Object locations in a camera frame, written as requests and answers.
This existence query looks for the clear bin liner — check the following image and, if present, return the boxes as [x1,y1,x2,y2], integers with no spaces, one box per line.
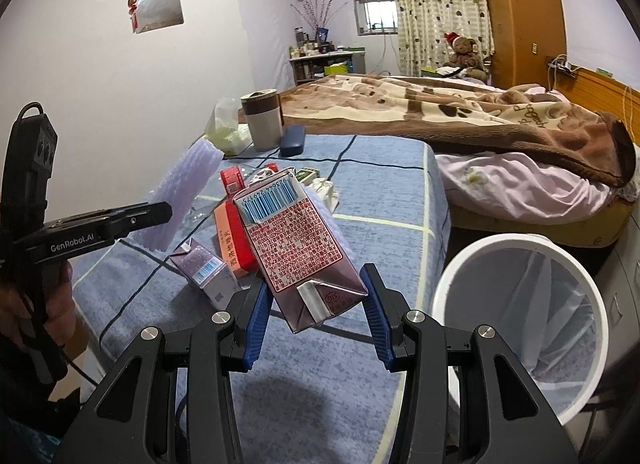
[452,244,601,395]

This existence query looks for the red orange carton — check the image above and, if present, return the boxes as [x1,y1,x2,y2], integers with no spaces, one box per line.
[214,201,259,278]

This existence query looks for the blue checkered blanket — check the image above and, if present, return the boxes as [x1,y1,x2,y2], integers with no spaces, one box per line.
[70,131,451,464]

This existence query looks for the brown teddy bear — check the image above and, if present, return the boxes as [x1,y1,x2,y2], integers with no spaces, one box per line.
[444,33,487,80]

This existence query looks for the person's left hand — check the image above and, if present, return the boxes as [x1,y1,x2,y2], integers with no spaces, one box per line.
[0,261,77,347]

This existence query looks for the black cable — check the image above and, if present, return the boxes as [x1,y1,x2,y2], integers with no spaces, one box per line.
[62,351,104,388]

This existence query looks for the silver wall poster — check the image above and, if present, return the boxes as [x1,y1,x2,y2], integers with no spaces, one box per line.
[129,0,185,34]

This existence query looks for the navy glasses case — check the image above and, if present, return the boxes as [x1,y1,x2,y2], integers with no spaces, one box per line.
[279,124,306,158]

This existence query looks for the white trash bin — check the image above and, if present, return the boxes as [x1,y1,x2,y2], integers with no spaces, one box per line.
[431,234,609,427]

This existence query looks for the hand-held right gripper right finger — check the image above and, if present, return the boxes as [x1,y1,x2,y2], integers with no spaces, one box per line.
[359,263,581,464]

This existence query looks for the purple foam net sleeve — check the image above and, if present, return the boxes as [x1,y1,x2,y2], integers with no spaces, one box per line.
[150,138,224,253]

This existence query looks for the patterned curtain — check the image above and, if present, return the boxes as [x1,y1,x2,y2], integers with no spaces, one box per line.
[387,0,496,78]

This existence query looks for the small purple carton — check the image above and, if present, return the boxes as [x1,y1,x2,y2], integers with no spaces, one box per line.
[169,239,242,310]

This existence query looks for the cluttered desk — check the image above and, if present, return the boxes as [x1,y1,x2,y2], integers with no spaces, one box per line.
[288,47,366,86]

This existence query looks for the wooden bed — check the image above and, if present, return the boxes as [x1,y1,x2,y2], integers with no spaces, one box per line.
[450,67,640,248]

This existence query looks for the yellow tissue pack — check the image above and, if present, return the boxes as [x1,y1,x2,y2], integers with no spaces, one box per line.
[202,97,252,155]

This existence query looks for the maroon drink carton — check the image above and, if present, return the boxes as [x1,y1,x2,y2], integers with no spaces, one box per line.
[232,175,368,334]

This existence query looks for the brown printed blanket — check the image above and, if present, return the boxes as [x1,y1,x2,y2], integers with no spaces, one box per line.
[277,73,637,189]

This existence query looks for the beige cup brown lid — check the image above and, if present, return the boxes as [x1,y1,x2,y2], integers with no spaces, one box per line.
[241,89,282,151]

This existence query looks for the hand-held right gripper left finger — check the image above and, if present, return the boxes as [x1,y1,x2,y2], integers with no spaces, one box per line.
[60,277,274,464]

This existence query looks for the pink bed sheet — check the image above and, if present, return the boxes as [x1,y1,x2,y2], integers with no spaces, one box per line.
[435,151,627,221]

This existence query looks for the grey drawer cabinet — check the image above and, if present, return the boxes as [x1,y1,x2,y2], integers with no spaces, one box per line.
[602,194,640,345]

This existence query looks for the purple flower branches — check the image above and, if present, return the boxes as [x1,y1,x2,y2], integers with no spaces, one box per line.
[291,0,349,42]

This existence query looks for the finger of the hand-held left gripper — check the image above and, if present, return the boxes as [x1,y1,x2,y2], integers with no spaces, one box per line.
[107,201,174,241]

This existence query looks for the white cloth bag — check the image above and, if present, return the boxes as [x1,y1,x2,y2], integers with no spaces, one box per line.
[304,178,342,218]

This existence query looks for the clear plastic bottle red label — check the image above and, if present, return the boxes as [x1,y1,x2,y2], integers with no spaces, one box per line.
[184,165,248,234]

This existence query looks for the wooden wardrobe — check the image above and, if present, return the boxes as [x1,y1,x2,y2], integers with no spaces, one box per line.
[477,0,571,90]

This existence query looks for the window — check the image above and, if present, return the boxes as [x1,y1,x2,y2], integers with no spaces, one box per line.
[352,0,399,36]

